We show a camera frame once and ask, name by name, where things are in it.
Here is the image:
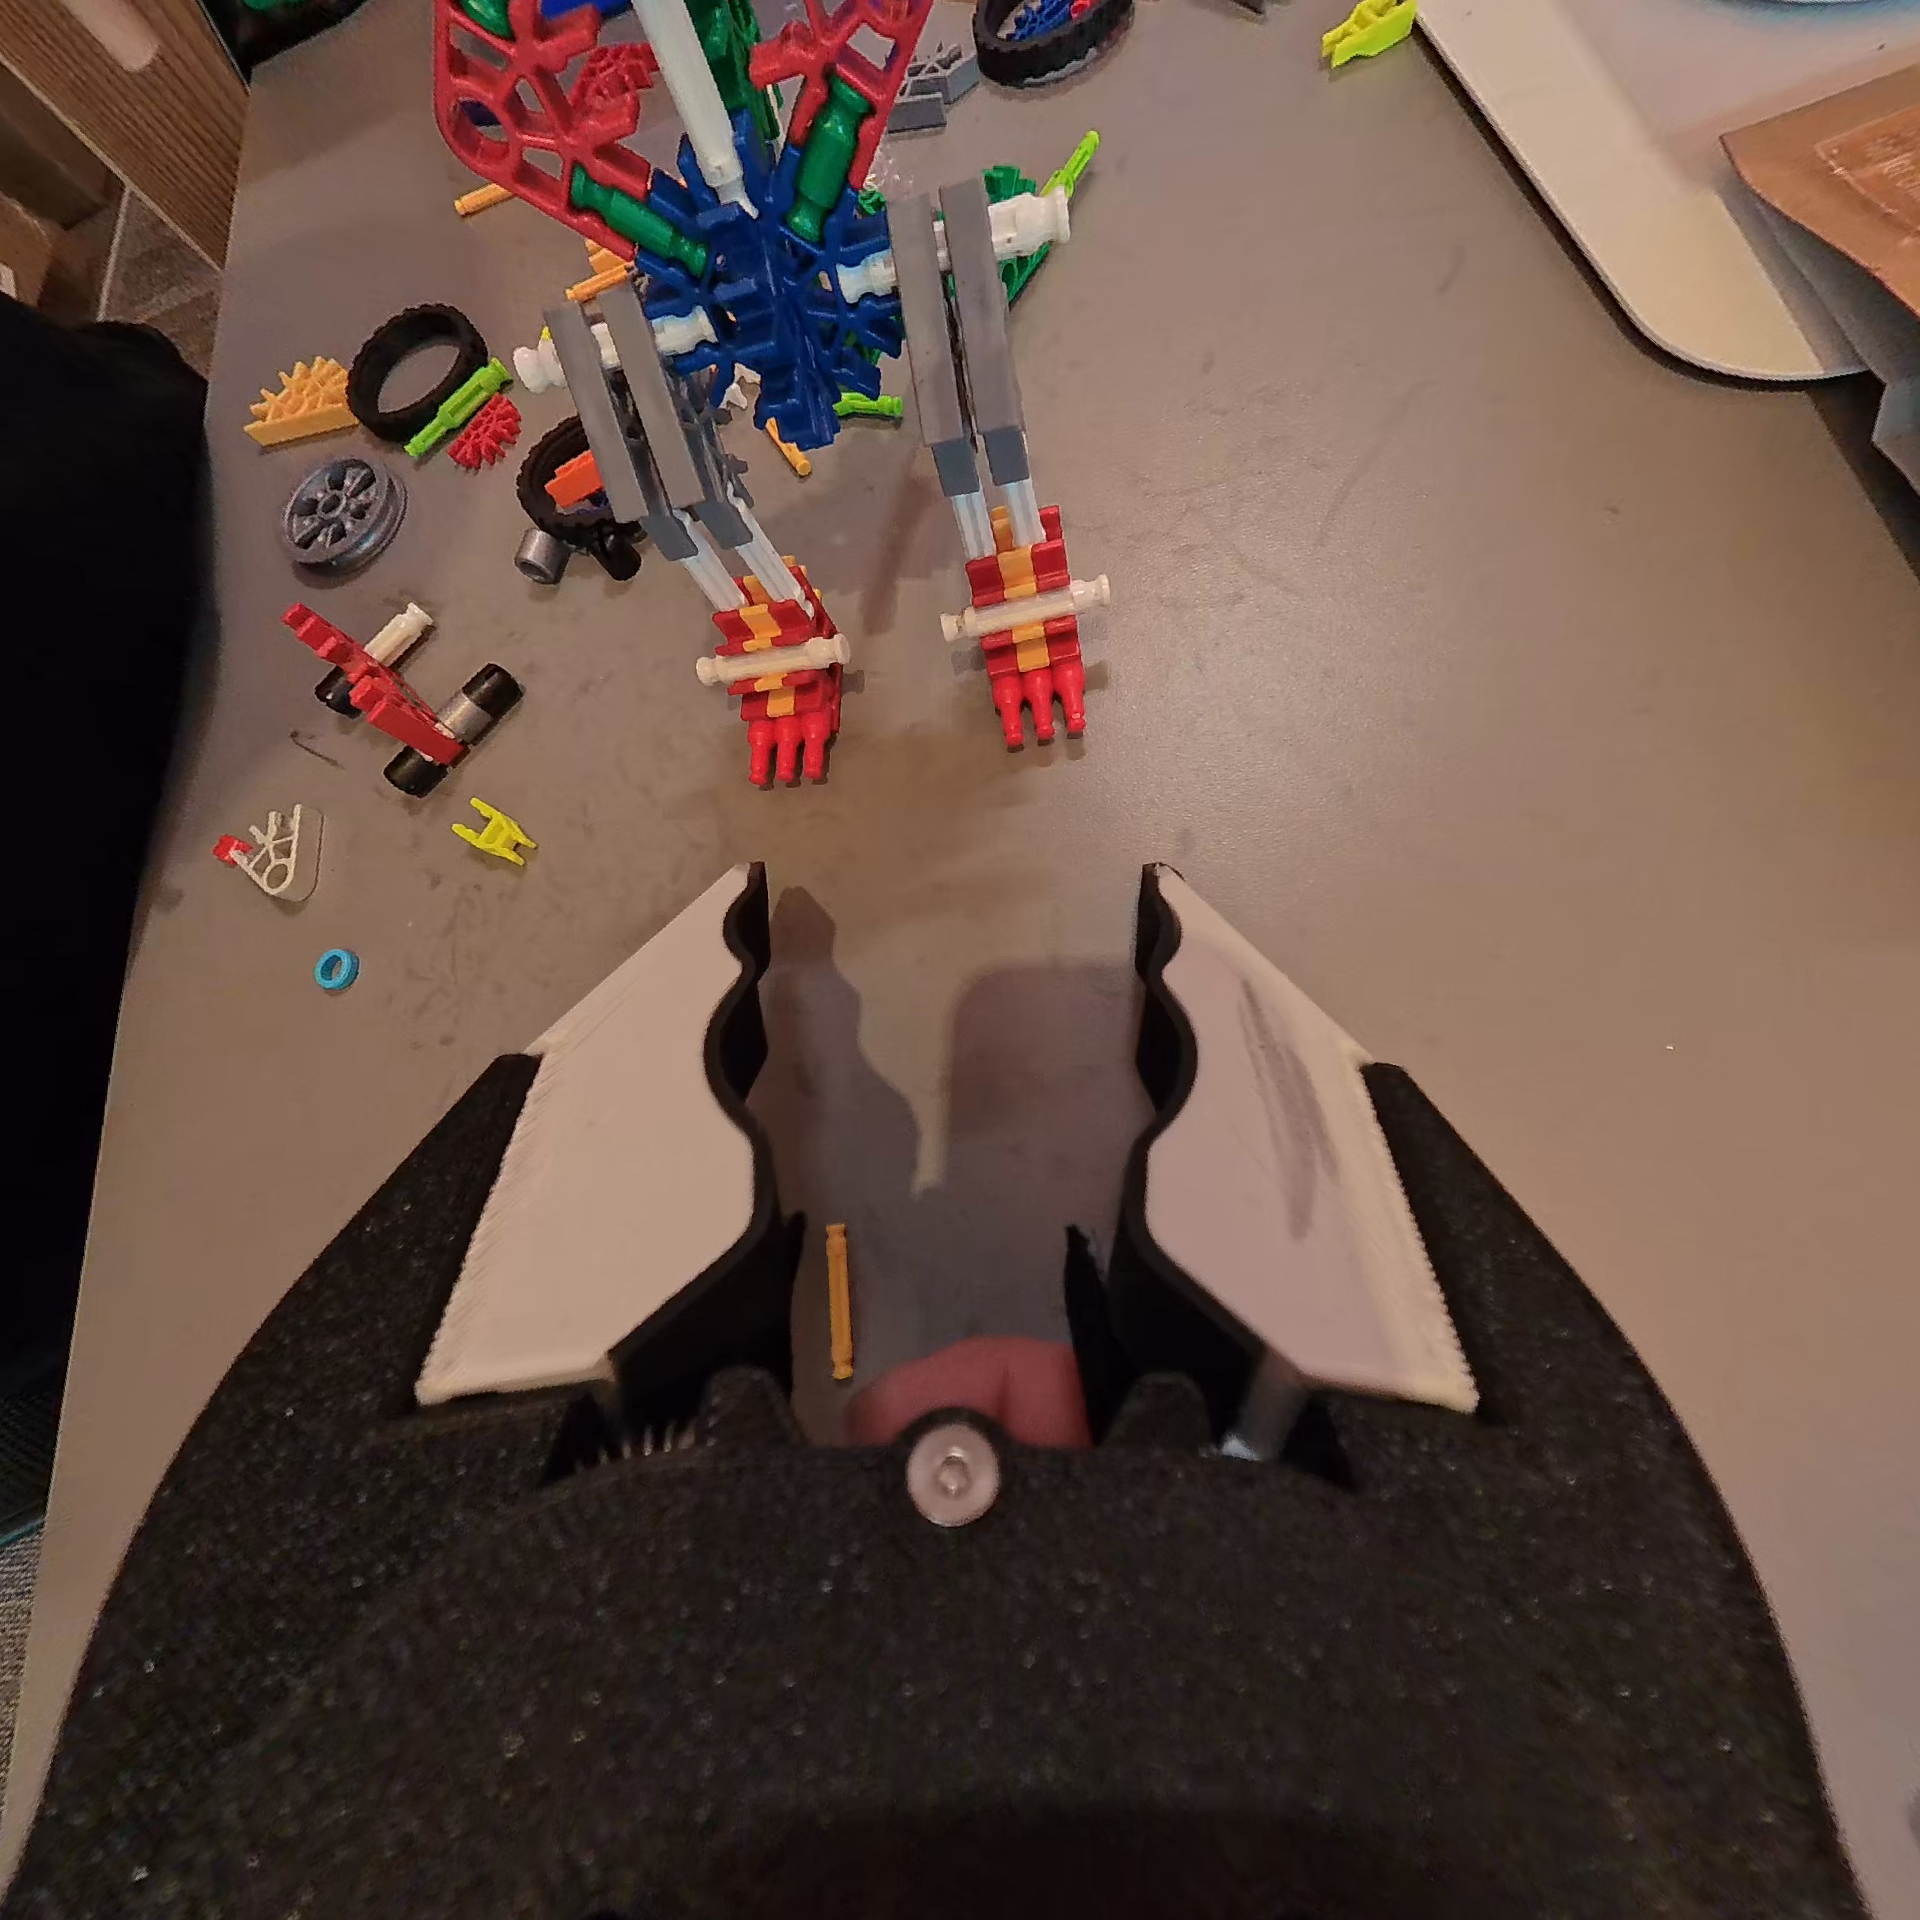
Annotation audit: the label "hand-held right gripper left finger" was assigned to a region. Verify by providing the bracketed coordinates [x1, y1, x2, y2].
[414, 862, 789, 1408]

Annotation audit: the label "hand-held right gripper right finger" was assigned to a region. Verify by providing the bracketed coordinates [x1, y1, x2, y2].
[1118, 862, 1483, 1460]

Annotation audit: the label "pink rounded object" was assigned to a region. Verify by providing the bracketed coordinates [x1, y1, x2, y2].
[846, 1338, 1084, 1451]

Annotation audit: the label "white toy connector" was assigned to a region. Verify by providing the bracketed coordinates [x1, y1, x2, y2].
[212, 804, 323, 901]

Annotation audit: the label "red toy assembly black wheels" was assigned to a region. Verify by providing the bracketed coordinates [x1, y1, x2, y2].
[281, 602, 527, 800]

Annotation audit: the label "black toy tire blue hub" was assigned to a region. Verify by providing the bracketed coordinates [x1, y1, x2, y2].
[514, 413, 640, 563]

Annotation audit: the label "grey toy wheel hub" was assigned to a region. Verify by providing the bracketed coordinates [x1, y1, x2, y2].
[281, 455, 408, 575]

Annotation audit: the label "orange half-round toy connector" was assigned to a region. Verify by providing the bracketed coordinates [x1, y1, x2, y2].
[245, 357, 361, 452]

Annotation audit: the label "empty black toy tire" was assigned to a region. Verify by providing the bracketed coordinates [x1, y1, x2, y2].
[345, 305, 490, 443]

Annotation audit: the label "large colourful toy construction model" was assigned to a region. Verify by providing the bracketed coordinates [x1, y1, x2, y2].
[431, 0, 1121, 790]

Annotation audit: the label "white board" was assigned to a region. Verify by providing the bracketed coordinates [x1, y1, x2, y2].
[1411, 0, 1867, 382]

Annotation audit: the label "small black tire colourful hub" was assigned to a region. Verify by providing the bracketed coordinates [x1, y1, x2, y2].
[974, 0, 1135, 88]

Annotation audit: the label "printed cardboard toy box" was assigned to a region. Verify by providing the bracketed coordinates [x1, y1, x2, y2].
[1719, 57, 1920, 277]

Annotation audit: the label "wooden cabinet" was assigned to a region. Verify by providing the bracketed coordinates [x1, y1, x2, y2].
[0, 0, 249, 288]

